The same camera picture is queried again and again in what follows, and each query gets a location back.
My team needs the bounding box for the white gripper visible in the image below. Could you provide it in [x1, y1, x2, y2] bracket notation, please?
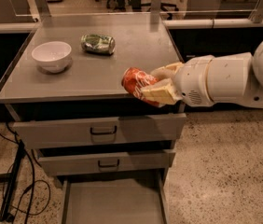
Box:
[141, 55, 214, 107]

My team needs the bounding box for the red coke can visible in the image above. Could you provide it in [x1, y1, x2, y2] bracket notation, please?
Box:
[121, 67, 162, 107]

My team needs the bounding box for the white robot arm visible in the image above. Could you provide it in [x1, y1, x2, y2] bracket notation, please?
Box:
[141, 41, 263, 108]

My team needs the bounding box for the top drawer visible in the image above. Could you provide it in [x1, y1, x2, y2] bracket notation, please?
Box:
[14, 113, 187, 148]

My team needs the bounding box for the green soda can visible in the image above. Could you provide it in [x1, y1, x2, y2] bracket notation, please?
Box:
[81, 34, 116, 55]

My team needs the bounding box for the grey drawer cabinet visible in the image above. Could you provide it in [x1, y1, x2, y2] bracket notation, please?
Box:
[0, 12, 196, 224]

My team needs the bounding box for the open bottom drawer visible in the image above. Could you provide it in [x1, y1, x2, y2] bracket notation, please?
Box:
[58, 170, 169, 224]

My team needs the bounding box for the middle drawer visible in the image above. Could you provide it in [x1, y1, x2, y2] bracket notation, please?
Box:
[39, 149, 175, 176]

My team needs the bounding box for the white bowl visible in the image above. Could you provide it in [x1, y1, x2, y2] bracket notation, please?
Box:
[32, 41, 72, 73]

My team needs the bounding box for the black floor bar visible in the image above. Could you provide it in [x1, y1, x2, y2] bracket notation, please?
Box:
[0, 142, 24, 222]

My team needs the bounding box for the black cable on floor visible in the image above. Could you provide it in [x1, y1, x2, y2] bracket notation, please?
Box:
[0, 121, 51, 224]

